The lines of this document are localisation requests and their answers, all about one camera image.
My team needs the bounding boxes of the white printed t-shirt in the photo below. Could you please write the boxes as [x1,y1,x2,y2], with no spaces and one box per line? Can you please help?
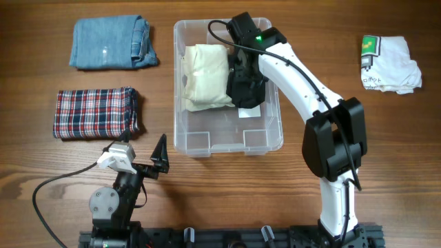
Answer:
[360,35,422,94]

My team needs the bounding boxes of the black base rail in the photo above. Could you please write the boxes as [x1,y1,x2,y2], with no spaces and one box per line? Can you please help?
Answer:
[78,225,385,248]

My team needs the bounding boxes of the white label in bin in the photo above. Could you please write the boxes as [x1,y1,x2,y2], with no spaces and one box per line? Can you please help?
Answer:
[238,105,261,118]

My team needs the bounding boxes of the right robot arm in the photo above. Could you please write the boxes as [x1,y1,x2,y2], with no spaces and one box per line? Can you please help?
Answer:
[174,12,367,247]

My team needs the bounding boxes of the folded plaid flannel cloth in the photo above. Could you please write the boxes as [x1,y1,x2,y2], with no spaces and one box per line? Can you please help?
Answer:
[52,87,139,139]

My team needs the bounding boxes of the folded blue denim jeans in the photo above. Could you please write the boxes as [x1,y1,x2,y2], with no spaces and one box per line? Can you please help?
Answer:
[69,15,158,70]

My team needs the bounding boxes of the cream cloth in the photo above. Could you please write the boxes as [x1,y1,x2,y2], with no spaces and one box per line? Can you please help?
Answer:
[181,44,233,112]

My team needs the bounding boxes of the black garment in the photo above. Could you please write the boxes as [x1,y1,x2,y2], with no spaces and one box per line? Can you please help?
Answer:
[226,71,269,109]

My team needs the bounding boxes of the clear plastic storage bin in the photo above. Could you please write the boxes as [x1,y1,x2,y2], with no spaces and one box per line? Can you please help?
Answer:
[174,19,284,157]

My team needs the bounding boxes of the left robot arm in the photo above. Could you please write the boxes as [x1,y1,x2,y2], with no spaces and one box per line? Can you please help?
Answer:
[79,131,170,248]

